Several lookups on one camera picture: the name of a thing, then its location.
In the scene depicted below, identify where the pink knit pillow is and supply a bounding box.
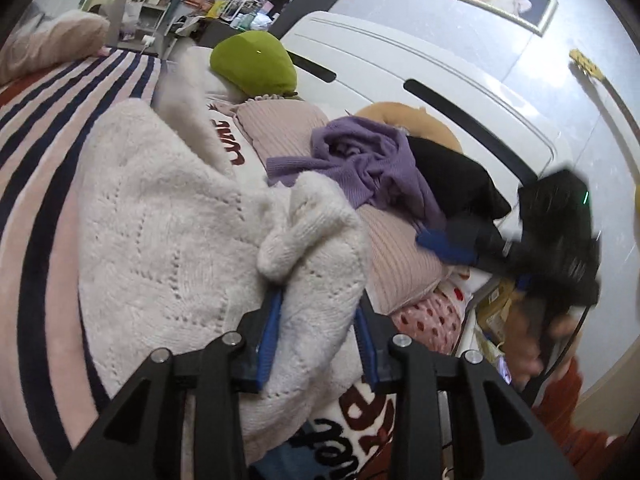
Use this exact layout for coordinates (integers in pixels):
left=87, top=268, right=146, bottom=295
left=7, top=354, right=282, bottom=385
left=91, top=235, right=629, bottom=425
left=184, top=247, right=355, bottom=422
left=235, top=97, right=453, bottom=316

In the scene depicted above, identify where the purple knit sweater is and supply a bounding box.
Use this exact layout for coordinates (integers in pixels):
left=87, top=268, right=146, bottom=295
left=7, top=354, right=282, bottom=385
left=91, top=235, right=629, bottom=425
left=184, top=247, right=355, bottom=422
left=265, top=116, right=446, bottom=231

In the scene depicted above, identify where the green plush cushion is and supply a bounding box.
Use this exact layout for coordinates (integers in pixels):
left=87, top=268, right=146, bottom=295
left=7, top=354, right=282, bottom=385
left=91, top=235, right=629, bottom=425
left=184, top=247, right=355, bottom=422
left=209, top=30, right=299, bottom=97

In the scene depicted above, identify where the yellow guitar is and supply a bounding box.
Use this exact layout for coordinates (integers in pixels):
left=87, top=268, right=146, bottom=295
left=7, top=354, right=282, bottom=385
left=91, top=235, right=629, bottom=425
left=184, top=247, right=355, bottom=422
left=569, top=49, right=640, bottom=186

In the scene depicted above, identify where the person's right forearm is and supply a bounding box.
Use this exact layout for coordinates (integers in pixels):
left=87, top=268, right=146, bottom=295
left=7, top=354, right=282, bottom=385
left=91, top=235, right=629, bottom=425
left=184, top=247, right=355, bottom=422
left=532, top=357, right=626, bottom=471

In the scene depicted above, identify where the black cloth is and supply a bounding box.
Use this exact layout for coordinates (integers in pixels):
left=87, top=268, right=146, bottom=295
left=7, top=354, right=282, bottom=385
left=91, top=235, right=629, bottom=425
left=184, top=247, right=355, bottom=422
left=405, top=135, right=512, bottom=221

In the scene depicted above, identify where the brown paper package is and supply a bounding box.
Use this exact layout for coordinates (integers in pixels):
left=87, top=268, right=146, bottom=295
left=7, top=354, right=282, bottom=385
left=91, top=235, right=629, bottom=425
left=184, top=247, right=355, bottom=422
left=475, top=280, right=516, bottom=351

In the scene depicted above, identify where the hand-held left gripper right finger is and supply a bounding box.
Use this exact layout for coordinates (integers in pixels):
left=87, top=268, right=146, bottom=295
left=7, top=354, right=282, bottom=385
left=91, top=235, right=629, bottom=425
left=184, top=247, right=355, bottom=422
left=352, top=292, right=581, bottom=480

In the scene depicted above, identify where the white bed headboard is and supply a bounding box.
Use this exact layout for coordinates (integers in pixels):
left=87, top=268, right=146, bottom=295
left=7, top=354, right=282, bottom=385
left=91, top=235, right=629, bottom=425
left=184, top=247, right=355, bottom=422
left=277, top=10, right=566, bottom=281

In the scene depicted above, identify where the dark desk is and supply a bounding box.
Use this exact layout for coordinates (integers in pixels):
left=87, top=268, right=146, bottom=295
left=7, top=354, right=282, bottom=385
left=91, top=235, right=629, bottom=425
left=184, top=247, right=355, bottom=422
left=195, top=17, right=236, bottom=43

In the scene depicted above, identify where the person's right hand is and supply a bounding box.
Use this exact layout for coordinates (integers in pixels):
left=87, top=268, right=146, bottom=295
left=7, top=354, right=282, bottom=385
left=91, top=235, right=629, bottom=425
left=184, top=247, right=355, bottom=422
left=507, top=292, right=576, bottom=391

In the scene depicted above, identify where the striped printed blanket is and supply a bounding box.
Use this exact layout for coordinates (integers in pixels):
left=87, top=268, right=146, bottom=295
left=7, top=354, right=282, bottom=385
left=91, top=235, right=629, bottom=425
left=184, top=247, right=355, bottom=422
left=0, top=47, right=401, bottom=480

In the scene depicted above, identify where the grey and pink quilt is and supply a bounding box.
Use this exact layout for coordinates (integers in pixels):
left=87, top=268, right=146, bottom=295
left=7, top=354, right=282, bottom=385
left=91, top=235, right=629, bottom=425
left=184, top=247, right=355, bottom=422
left=0, top=9, right=111, bottom=86

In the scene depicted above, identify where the grey chair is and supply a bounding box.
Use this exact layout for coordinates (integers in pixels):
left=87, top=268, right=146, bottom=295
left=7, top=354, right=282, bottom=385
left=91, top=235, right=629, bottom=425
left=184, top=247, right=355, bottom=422
left=107, top=0, right=131, bottom=43

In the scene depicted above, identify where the dark bookshelf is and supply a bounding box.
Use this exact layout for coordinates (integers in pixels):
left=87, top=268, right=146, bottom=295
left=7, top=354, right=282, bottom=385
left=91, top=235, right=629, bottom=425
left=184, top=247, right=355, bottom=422
left=230, top=0, right=346, bottom=41

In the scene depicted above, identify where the black cable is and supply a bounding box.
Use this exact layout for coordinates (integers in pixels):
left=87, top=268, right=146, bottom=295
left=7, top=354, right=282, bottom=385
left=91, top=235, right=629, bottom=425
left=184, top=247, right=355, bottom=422
left=522, top=305, right=588, bottom=403

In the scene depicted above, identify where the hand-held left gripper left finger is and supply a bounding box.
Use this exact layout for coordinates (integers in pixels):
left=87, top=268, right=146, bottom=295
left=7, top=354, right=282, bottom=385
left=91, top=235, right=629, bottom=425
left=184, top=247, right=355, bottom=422
left=57, top=287, right=286, bottom=480

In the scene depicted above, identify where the pink polka dot sheet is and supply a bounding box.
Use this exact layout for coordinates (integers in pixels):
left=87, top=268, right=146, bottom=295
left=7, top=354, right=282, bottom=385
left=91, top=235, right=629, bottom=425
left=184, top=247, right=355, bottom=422
left=390, top=280, right=471, bottom=356

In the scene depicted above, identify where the tan plush toy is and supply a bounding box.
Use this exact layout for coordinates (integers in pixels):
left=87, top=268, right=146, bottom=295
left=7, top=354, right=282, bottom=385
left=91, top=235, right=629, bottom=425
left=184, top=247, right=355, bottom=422
left=354, top=101, right=463, bottom=153

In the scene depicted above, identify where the white storage rack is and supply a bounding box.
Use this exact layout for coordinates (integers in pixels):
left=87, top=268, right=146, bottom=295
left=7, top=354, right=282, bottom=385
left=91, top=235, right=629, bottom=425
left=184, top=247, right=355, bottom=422
left=140, top=0, right=173, bottom=56

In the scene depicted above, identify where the white pillow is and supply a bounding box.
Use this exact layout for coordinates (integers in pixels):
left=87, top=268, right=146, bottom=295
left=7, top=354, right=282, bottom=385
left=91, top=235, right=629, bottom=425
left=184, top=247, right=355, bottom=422
left=152, top=45, right=236, bottom=111

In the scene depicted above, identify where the cream knit sweater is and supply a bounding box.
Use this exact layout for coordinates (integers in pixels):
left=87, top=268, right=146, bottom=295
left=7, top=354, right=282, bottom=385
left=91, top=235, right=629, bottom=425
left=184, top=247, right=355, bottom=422
left=77, top=99, right=373, bottom=466

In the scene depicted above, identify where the framed wall picture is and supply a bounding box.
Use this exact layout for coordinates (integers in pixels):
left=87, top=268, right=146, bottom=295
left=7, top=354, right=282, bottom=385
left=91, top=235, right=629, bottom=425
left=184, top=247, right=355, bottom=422
left=445, top=0, right=558, bottom=37

